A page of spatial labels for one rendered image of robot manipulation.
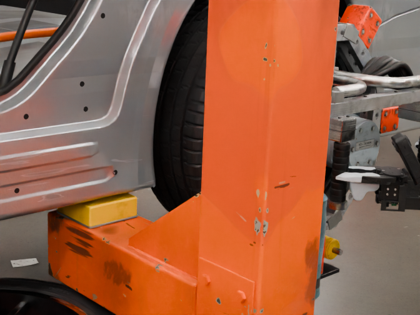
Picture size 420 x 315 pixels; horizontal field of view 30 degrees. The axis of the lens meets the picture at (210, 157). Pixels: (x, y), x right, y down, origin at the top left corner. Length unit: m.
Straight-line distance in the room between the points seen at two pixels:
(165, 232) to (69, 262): 0.35
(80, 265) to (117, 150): 0.27
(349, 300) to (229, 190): 1.81
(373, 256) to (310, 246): 2.15
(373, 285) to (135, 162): 1.70
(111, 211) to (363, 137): 0.61
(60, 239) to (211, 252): 0.52
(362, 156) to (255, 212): 0.62
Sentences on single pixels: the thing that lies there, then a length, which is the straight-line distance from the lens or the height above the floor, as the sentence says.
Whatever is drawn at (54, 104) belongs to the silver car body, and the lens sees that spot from 1.65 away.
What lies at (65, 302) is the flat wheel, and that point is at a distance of 1.83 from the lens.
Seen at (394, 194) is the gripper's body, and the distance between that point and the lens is 1.74.
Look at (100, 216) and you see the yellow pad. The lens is 1.76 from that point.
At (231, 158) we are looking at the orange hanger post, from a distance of 1.34.
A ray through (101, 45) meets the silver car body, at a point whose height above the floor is 1.08.
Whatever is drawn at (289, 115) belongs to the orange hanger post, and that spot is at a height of 1.03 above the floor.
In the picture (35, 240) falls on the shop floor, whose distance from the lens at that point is 3.60.
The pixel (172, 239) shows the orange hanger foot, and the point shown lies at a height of 0.74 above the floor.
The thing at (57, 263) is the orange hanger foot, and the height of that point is 0.56.
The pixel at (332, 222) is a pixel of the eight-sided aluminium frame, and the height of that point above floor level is 0.60.
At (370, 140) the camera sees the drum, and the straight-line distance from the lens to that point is 1.91.
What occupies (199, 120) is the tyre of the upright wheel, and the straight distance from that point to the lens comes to 1.80.
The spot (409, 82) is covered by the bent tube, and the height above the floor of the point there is 1.00.
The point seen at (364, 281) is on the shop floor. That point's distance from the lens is 3.30.
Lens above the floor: 1.29
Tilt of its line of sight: 15 degrees down
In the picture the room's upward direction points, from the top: 2 degrees clockwise
